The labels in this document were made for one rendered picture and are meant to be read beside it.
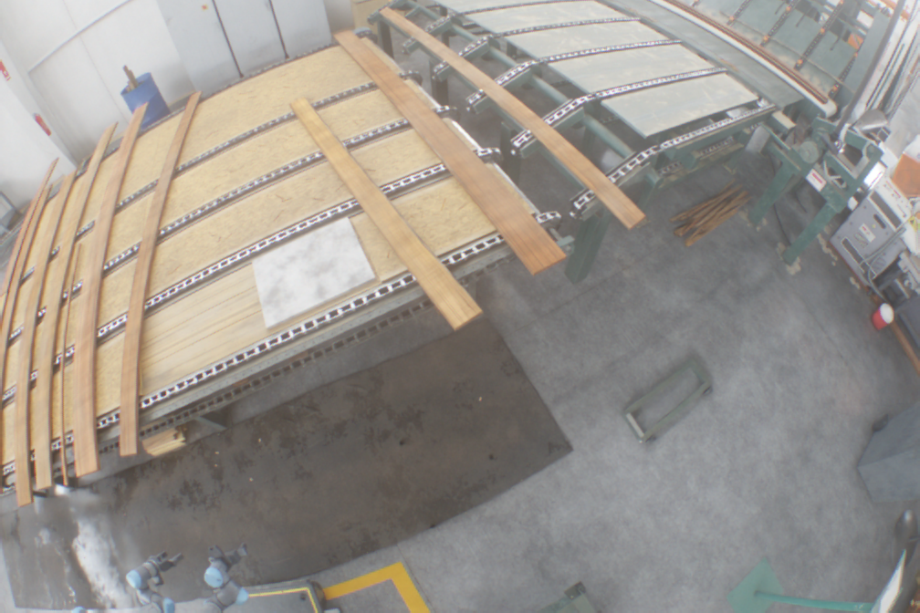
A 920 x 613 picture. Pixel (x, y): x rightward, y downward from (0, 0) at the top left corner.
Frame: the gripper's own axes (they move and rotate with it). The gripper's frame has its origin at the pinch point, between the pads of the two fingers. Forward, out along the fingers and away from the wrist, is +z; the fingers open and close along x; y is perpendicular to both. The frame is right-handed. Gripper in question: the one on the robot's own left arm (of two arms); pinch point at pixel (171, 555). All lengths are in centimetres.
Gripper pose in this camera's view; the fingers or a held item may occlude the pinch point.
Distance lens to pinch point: 227.3
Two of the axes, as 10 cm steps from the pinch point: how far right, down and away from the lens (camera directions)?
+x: -9.6, 2.9, 0.0
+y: -2.9, -9.4, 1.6
